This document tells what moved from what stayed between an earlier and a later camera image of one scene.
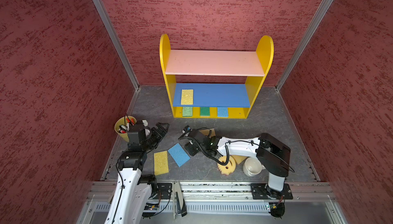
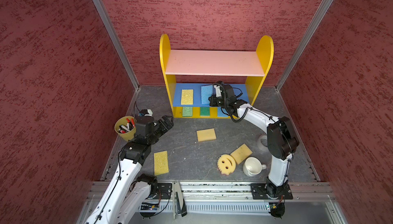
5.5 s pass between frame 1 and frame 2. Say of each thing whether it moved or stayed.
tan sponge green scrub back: stayed
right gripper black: moved
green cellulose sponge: stayed
